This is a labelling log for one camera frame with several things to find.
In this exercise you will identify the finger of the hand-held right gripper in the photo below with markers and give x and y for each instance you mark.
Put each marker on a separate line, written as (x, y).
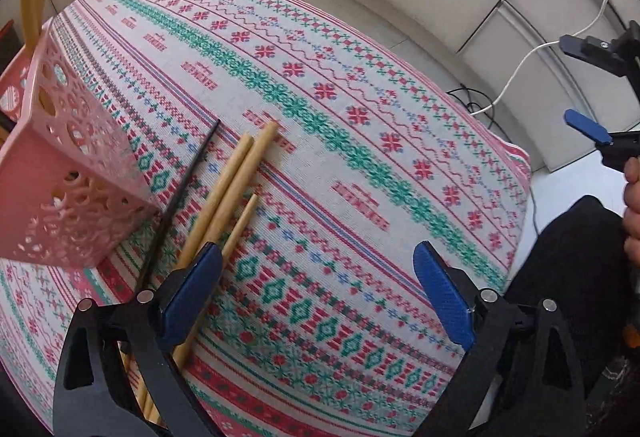
(572, 44)
(582, 122)

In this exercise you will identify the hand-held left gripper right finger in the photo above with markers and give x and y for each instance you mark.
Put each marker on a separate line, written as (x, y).
(442, 297)

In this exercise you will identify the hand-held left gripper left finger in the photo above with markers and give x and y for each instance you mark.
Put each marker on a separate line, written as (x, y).
(192, 297)

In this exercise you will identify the black chopstick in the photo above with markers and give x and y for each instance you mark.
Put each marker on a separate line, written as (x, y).
(185, 187)

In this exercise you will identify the pink perforated plastic basket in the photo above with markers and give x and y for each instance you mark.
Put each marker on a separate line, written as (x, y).
(65, 157)

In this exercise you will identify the person's right hand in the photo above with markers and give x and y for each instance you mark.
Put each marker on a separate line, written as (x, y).
(635, 207)

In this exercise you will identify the person's black pants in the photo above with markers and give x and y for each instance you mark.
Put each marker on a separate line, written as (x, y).
(565, 257)

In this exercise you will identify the patterned woven tablecloth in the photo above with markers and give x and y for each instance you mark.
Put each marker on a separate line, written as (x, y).
(350, 167)

